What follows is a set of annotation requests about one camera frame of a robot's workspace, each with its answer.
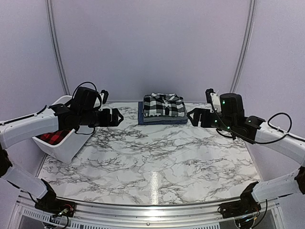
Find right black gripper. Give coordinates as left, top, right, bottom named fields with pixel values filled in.
left=187, top=108, right=235, bottom=134

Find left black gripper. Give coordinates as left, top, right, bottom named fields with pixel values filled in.
left=79, top=108, right=123, bottom=127

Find red black plaid shirt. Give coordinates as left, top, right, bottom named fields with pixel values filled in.
left=36, top=130, right=70, bottom=146

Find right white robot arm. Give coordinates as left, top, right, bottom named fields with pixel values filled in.
left=187, top=89, right=305, bottom=214

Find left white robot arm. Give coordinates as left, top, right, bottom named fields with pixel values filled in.
left=0, top=86, right=123, bottom=212

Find blue checked folded shirt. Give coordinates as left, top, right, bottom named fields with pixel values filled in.
left=138, top=102, right=188, bottom=125

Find black white plaid folded shirt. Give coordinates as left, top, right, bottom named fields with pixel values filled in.
left=142, top=93, right=186, bottom=117

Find white plastic bin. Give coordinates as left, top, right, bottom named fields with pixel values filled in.
left=32, top=95, right=96, bottom=164

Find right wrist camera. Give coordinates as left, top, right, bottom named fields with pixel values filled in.
left=205, top=88, right=221, bottom=113

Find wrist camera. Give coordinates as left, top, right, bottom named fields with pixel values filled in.
left=205, top=88, right=221, bottom=113
left=93, top=90, right=109, bottom=110

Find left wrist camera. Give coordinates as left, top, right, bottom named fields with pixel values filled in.
left=93, top=90, right=109, bottom=110

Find right wall aluminium profile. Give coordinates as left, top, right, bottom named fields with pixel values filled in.
left=230, top=0, right=257, bottom=93

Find wall aluminium profile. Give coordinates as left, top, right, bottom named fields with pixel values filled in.
left=45, top=0, right=71, bottom=95
left=230, top=0, right=257, bottom=93

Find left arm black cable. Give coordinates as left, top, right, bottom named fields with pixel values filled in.
left=33, top=82, right=98, bottom=136

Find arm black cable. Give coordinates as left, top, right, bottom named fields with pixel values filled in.
left=209, top=95, right=293, bottom=145
left=33, top=82, right=98, bottom=136

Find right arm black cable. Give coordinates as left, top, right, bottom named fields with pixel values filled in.
left=209, top=95, right=293, bottom=145

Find aluminium front frame rail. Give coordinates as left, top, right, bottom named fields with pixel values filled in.
left=14, top=188, right=282, bottom=229

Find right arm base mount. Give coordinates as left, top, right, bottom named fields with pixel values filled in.
left=217, top=200, right=262, bottom=219

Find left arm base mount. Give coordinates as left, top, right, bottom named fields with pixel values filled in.
left=34, top=199, right=76, bottom=217

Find left wall aluminium profile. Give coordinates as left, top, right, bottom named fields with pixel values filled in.
left=45, top=0, right=71, bottom=95

